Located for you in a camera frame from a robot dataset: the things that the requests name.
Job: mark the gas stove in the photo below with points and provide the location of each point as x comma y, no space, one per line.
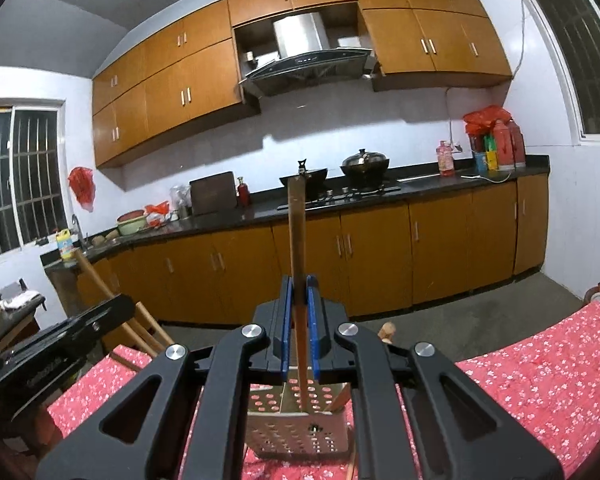
349,195

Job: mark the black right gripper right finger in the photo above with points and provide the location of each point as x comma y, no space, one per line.
416,414

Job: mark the dark cutting board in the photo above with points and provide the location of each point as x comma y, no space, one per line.
213,194

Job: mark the pink plastic bottle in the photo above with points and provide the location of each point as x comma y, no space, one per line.
445,159

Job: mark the steel range hood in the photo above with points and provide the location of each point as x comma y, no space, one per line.
303,49

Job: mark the upper wooden kitchen cabinets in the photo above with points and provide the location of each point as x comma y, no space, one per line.
212,66

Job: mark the red thermos flasks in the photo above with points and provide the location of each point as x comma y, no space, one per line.
495,139

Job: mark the barred window right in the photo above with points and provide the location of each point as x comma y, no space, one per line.
573,28

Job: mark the green bowl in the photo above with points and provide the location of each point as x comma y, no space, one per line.
132,222

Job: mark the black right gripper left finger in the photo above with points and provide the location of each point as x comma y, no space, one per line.
183,416

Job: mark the beige perforated utensil holder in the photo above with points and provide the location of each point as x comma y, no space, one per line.
278,428

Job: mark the red floral tablecloth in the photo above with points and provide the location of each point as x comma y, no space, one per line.
550,382

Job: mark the red sauce bottle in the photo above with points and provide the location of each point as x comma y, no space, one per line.
243,193

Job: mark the red plastic bag on wall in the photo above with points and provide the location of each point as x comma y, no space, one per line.
82,185

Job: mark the barred window left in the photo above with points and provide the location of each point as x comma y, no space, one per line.
32,209

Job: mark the yellow detergent bottle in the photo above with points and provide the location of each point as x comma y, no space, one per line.
65,244

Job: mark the black lidded wok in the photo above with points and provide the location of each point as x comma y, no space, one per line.
365,169

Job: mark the barred window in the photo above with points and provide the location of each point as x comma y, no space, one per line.
573,28
32,209

